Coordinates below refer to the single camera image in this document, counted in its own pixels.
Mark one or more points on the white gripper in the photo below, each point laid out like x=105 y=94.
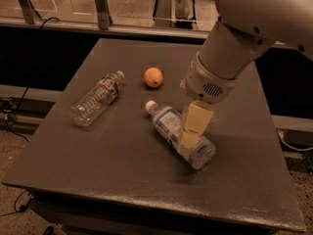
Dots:
x=202 y=83

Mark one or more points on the blue label plastic bottle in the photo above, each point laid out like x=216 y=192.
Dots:
x=168 y=123

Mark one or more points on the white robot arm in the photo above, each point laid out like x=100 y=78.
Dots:
x=244 y=31

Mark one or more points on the clear red label bottle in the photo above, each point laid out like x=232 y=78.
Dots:
x=94 y=102

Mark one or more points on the orange fruit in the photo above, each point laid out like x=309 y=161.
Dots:
x=153 y=77

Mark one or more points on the metal window rail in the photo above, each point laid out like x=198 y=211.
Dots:
x=164 y=20

